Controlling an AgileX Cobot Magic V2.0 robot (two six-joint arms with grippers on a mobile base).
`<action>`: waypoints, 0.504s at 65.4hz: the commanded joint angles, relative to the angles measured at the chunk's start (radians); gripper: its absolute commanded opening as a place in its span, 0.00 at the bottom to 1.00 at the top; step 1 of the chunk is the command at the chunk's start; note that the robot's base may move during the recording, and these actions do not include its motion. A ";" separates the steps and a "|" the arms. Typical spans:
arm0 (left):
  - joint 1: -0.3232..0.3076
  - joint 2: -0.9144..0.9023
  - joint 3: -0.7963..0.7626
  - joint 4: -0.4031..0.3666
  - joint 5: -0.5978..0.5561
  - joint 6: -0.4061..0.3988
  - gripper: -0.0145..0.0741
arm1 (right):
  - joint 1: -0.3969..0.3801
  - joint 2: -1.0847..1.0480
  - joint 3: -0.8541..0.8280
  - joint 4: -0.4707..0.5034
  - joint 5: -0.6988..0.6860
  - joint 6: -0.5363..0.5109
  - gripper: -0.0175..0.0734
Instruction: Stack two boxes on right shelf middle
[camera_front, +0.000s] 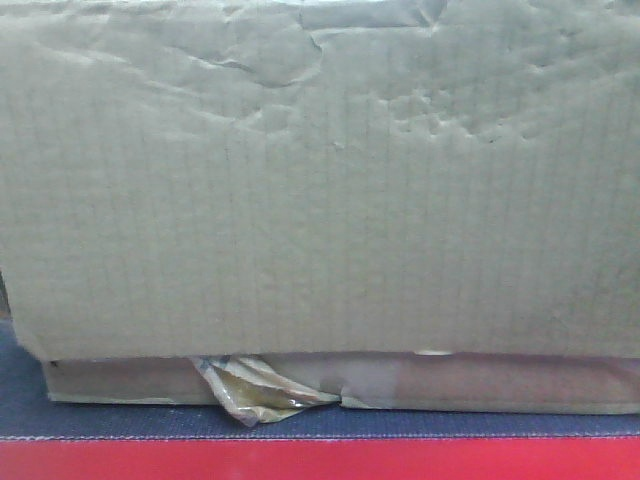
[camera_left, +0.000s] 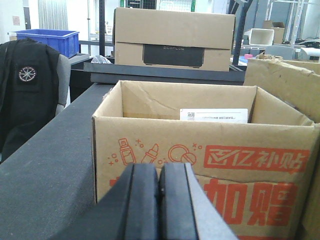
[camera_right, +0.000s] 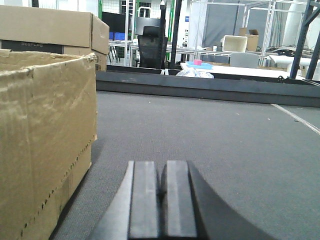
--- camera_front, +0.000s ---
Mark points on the crumpled clear packing tape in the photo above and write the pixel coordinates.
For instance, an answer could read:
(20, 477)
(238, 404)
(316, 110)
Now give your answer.
(253, 393)

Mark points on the large brown cardboard box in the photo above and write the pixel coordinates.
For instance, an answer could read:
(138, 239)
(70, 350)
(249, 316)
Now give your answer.
(424, 205)

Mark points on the dark blue table mat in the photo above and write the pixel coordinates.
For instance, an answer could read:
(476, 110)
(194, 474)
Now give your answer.
(28, 414)

